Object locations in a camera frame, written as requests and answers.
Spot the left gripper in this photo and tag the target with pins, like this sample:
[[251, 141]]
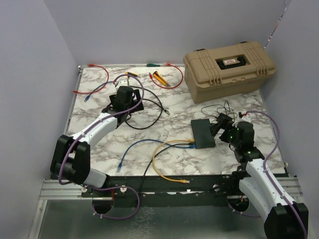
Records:
[[137, 97]]

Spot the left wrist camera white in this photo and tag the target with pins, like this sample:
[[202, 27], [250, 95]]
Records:
[[122, 82]]

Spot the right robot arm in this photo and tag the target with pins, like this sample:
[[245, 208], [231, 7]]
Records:
[[283, 217]]

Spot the black power adapter with cable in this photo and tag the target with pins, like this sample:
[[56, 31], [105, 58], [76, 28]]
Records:
[[214, 109]]

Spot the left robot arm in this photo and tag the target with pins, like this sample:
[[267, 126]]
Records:
[[72, 156]]

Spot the black network switch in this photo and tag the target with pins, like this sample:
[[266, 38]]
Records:
[[201, 133]]

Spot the yellow black utility knife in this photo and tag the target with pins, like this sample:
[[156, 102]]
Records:
[[157, 76]]

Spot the tan plastic toolbox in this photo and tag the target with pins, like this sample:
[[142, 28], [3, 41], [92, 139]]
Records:
[[220, 72]]

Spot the yellow black T-handle wrench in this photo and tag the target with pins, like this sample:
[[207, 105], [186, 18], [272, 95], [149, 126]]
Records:
[[130, 74]]

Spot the black mounting rail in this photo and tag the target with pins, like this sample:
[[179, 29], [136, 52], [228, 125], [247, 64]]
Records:
[[154, 191]]

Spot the green handled screwdriver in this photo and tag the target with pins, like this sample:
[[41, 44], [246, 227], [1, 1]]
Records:
[[148, 65]]

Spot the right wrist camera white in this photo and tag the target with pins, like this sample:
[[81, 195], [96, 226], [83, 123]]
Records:
[[243, 115]]

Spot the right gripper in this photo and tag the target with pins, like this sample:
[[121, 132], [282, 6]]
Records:
[[227, 128]]

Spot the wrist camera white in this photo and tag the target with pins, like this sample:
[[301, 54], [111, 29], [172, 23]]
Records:
[[243, 115], [122, 82]]

